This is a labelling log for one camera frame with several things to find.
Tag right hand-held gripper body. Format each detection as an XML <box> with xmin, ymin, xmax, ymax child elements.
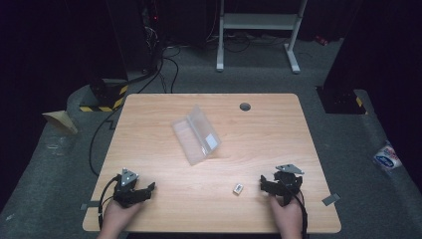
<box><xmin>272</xmin><ymin>163</ymin><xmax>306</xmax><ymax>206</ymax></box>

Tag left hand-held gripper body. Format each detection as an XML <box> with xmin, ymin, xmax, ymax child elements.
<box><xmin>112</xmin><ymin>167</ymin><xmax>144</xmax><ymax>209</ymax></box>

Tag grey tape strip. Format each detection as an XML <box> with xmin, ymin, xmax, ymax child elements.
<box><xmin>320</xmin><ymin>192</ymin><xmax>341</xmax><ymax>207</ymax></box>
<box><xmin>80</xmin><ymin>200</ymin><xmax>101</xmax><ymax>211</ymax></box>

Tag clear plastic hinged case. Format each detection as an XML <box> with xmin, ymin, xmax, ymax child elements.
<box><xmin>171</xmin><ymin>105</ymin><xmax>223</xmax><ymax>166</ymax></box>

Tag black yellow striped base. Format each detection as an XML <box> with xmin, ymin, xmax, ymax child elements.
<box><xmin>79</xmin><ymin>78</ymin><xmax>129</xmax><ymax>114</ymax></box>
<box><xmin>316</xmin><ymin>85</ymin><xmax>368</xmax><ymax>116</ymax></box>

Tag cardboard piece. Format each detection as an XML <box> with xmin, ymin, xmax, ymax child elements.
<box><xmin>41</xmin><ymin>110</ymin><xmax>80</xmax><ymax>135</ymax></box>

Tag white blue tissue packet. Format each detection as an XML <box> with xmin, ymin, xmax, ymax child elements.
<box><xmin>372</xmin><ymin>139</ymin><xmax>403</xmax><ymax>172</ymax></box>

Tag dark equipment cabinet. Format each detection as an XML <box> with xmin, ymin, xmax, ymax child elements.
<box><xmin>105</xmin><ymin>0</ymin><xmax>164</xmax><ymax>76</ymax></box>

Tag white metal stand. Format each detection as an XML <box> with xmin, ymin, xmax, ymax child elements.
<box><xmin>215</xmin><ymin>0</ymin><xmax>309</xmax><ymax>75</ymax></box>

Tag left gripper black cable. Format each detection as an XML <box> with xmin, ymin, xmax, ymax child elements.
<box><xmin>98</xmin><ymin>174</ymin><xmax>121</xmax><ymax>231</ymax></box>

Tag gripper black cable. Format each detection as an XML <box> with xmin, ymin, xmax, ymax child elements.
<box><xmin>292</xmin><ymin>190</ymin><xmax>309</xmax><ymax>239</ymax></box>
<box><xmin>98</xmin><ymin>174</ymin><xmax>121</xmax><ymax>231</ymax></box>

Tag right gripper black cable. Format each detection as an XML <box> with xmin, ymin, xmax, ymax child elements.
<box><xmin>292</xmin><ymin>190</ymin><xmax>309</xmax><ymax>239</ymax></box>

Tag long black floor cable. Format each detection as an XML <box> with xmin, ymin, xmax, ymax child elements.
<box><xmin>88</xmin><ymin>49</ymin><xmax>167</xmax><ymax>177</ymax></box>

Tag looped black floor cable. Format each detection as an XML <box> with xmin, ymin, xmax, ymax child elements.
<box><xmin>161</xmin><ymin>46</ymin><xmax>182</xmax><ymax>95</ymax></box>

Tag tangle of black cables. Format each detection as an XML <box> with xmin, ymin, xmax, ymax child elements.
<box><xmin>205</xmin><ymin>31</ymin><xmax>290</xmax><ymax>54</ymax></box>

